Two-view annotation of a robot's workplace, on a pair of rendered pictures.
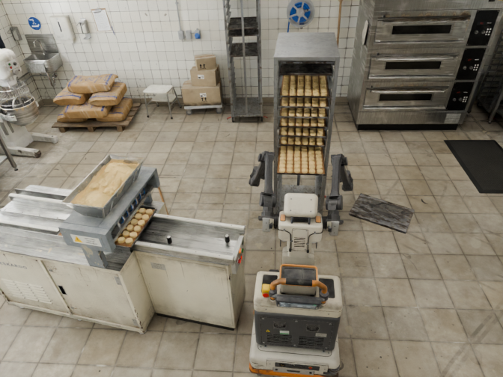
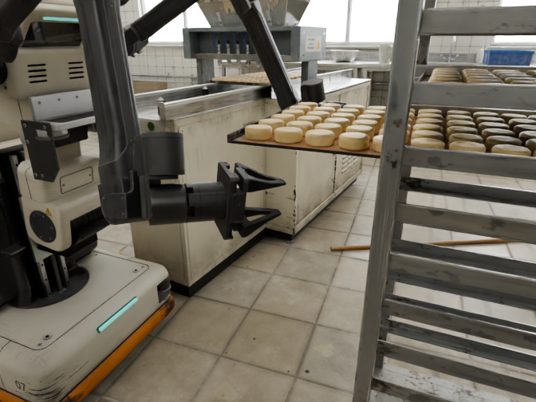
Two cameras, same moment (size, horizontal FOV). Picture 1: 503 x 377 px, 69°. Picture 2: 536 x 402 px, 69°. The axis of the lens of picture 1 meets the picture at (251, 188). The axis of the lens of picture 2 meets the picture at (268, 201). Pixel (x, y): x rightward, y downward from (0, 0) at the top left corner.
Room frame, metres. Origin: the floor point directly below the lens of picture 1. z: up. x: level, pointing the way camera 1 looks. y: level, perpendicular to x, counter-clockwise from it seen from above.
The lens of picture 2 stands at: (2.64, -1.25, 1.12)
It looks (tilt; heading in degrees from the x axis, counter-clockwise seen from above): 23 degrees down; 105
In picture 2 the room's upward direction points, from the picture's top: straight up
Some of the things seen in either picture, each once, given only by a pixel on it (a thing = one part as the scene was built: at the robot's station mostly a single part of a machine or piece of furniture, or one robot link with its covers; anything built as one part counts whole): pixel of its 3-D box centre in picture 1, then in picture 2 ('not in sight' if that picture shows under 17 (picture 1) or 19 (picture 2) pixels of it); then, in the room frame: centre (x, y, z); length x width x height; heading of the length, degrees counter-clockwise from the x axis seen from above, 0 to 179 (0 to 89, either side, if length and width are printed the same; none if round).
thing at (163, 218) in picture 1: (119, 212); (285, 85); (2.14, 1.03, 0.87); 2.01 x 0.03 x 0.07; 75
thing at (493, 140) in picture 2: not in sight; (502, 144); (2.85, -0.56, 0.96); 0.05 x 0.05 x 0.02
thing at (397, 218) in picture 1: (382, 212); not in sight; (2.95, -1.41, 0.02); 0.60 x 0.40 x 0.03; 57
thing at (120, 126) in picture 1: (99, 117); not in sight; (5.50, 2.43, 0.06); 1.20 x 0.80 x 0.11; 87
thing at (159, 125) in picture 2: (237, 254); (140, 134); (1.75, 0.12, 0.77); 0.24 x 0.04 x 0.14; 165
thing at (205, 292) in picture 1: (195, 275); (202, 183); (1.84, 0.47, 0.45); 0.70 x 0.34 x 0.90; 75
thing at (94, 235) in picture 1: (118, 213); (253, 61); (1.97, 0.96, 1.01); 0.72 x 0.33 x 0.34; 165
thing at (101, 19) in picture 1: (102, 21); not in sight; (6.08, 2.17, 1.37); 0.27 x 0.02 x 0.40; 85
